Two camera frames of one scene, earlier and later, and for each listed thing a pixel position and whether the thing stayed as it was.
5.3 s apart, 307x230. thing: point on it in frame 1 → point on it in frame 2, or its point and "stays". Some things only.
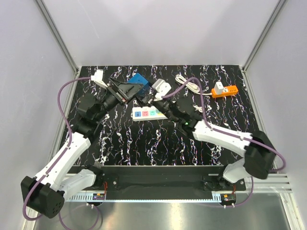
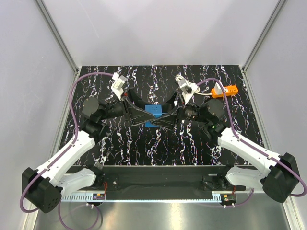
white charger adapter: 218,87 stays
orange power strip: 228,90 stays
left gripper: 123,92 → 136,115
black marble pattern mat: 143,131 stays
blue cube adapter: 138,78 → 156,110
